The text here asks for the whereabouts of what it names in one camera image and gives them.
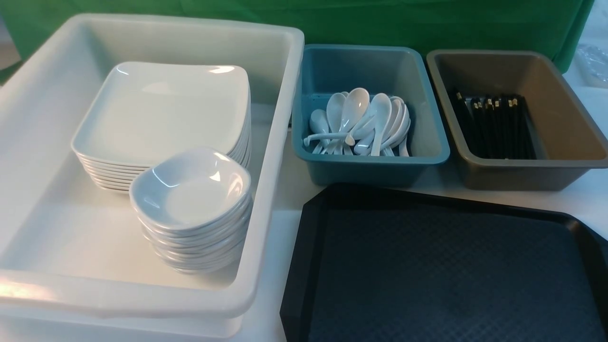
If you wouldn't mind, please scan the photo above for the pile of white soup spoons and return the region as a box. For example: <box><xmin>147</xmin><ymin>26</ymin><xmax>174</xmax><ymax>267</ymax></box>
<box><xmin>302</xmin><ymin>87</ymin><xmax>413</xmax><ymax>157</ymax></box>

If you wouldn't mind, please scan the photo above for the teal plastic spoon bin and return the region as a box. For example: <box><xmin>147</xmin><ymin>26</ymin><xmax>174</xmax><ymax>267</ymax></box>
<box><xmin>291</xmin><ymin>45</ymin><xmax>450</xmax><ymax>188</ymax></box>

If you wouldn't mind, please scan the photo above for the black serving tray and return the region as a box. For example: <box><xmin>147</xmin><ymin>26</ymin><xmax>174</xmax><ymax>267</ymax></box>
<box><xmin>280</xmin><ymin>184</ymin><xmax>607</xmax><ymax>342</ymax></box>

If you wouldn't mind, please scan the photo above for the stack of white small bowls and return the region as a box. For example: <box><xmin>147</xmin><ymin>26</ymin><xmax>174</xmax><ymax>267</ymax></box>
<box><xmin>129</xmin><ymin>147</ymin><xmax>254</xmax><ymax>274</ymax></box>

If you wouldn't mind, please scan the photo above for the stack of white square plates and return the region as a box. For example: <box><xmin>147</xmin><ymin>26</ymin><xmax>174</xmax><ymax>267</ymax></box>
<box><xmin>70</xmin><ymin>61</ymin><xmax>252</xmax><ymax>194</ymax></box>

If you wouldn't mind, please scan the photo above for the bundle of black chopsticks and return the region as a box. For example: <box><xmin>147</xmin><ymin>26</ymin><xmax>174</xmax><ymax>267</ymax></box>
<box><xmin>448</xmin><ymin>88</ymin><xmax>537</xmax><ymax>160</ymax></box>

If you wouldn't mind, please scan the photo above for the large white plastic tub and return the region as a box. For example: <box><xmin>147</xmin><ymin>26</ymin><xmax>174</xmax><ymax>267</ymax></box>
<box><xmin>1</xmin><ymin>14</ymin><xmax>304</xmax><ymax>342</ymax></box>

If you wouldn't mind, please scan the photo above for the grey-brown plastic chopstick bin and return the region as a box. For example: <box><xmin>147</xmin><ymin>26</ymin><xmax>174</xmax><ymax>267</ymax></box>
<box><xmin>426</xmin><ymin>49</ymin><xmax>607</xmax><ymax>191</ymax></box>

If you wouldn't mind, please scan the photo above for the green backdrop cloth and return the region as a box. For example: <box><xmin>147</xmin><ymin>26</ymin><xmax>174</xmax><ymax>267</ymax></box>
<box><xmin>0</xmin><ymin>0</ymin><xmax>594</xmax><ymax>72</ymax></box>

